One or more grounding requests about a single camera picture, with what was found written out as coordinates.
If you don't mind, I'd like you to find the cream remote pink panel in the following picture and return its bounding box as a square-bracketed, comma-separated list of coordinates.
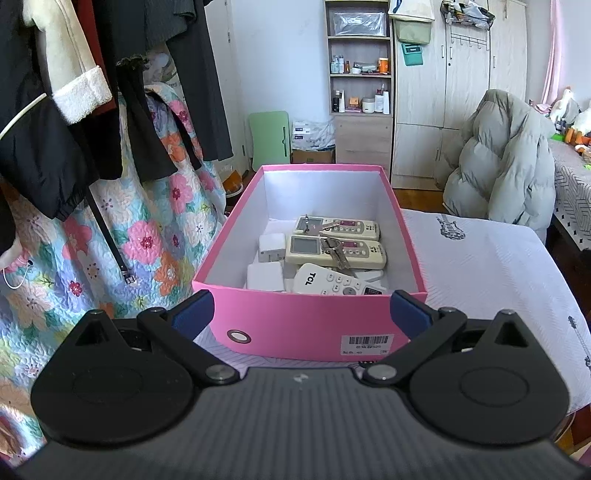
[286, 235, 387, 270]

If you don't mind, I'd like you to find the white power adapter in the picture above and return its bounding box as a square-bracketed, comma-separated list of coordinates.
[257, 232, 287, 263]

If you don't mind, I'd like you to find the white table cloth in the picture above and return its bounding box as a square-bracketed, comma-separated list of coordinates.
[195, 210, 590, 412]

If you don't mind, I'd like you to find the pink storage box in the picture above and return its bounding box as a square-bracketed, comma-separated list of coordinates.
[192, 164, 427, 362]

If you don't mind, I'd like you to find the white door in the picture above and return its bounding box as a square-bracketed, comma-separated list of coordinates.
[205, 0, 249, 175]

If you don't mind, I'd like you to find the white square adapter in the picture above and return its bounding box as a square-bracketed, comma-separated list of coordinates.
[246, 262, 284, 292]

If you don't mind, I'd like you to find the light wood wardrobe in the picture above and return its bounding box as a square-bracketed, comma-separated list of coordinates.
[391, 1, 528, 190]

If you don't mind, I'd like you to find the yellow TCL remote control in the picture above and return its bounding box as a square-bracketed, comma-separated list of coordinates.
[291, 263, 388, 296]

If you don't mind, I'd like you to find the grey puffer jacket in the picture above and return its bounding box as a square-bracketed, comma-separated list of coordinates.
[434, 89, 556, 236]

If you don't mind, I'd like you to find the dark grey hanging garment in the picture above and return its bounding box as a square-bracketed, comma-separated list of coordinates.
[92, 1, 233, 182]

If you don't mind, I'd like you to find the cream fleece-cuff coat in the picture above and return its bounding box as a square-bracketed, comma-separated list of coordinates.
[22, 0, 112, 125]

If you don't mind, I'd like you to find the white tote bag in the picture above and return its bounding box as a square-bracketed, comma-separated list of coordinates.
[389, 0, 435, 23]

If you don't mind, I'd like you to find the teal hanging pouch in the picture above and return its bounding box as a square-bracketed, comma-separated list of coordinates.
[401, 43, 424, 67]

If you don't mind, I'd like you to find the red hanging garment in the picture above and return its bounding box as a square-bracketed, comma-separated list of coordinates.
[72, 0, 112, 92]

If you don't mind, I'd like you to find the wooden shelf cabinet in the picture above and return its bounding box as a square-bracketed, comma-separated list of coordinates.
[325, 1, 394, 171]

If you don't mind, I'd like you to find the navy jacket white piping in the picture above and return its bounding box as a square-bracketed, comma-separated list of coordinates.
[1, 1, 122, 219]

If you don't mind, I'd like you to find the cardboard box on floor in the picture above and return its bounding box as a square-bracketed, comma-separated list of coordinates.
[291, 148, 335, 164]

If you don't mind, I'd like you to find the white fan remote control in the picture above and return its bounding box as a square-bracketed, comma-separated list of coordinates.
[353, 270, 384, 283]

